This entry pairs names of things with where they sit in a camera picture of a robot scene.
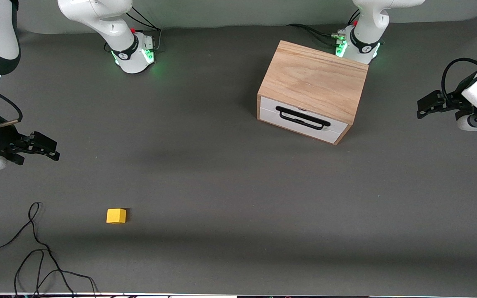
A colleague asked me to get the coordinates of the yellow block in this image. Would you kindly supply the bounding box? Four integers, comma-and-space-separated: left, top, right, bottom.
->
106, 208, 127, 224

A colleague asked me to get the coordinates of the wooden drawer cabinet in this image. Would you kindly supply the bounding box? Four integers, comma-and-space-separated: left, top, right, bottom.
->
257, 40, 369, 145

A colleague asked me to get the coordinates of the dark grey table mat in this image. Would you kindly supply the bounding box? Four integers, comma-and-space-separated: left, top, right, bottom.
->
0, 14, 477, 296

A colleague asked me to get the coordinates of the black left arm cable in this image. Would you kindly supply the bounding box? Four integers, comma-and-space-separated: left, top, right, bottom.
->
441, 58, 477, 101

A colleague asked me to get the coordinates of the thin black loose cable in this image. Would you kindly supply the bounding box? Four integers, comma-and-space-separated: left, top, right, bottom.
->
0, 202, 75, 298
14, 250, 99, 298

